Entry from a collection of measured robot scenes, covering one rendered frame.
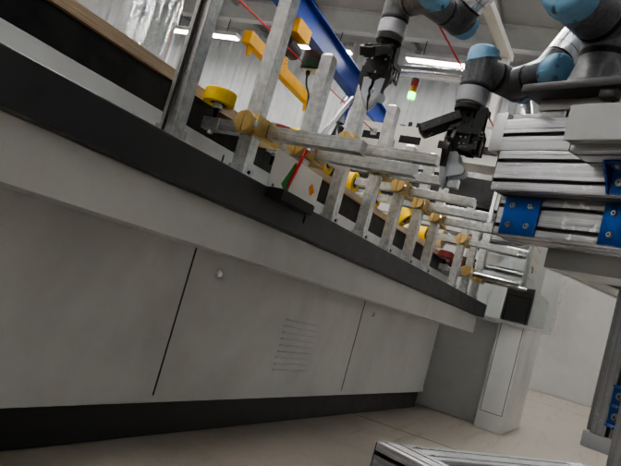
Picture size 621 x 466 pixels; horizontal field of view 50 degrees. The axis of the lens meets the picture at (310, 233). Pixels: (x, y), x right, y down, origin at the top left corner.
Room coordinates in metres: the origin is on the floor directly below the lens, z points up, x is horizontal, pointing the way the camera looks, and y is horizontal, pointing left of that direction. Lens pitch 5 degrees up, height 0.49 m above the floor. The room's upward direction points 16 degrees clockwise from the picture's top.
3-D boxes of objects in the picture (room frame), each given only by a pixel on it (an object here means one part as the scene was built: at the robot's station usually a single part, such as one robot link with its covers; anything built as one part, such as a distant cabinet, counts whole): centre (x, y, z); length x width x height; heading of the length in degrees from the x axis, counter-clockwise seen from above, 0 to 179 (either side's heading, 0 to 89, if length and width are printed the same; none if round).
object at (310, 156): (1.74, 0.07, 0.85); 0.14 x 0.06 x 0.05; 152
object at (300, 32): (6.81, 0.75, 2.95); 0.34 x 0.26 x 0.49; 158
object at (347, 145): (1.51, 0.13, 0.82); 0.44 x 0.03 x 0.04; 62
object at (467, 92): (1.57, -0.29, 1.05); 0.08 x 0.08 x 0.05
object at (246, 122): (1.52, 0.18, 0.82); 0.14 x 0.06 x 0.05; 152
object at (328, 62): (1.72, 0.08, 0.87); 0.04 x 0.04 x 0.48; 62
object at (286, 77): (6.81, 0.75, 2.65); 1.70 x 0.09 x 0.32; 158
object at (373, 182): (2.16, -0.16, 0.93); 0.04 x 0.04 x 0.48; 62
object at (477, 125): (1.56, -0.30, 0.97); 0.09 x 0.08 x 0.12; 62
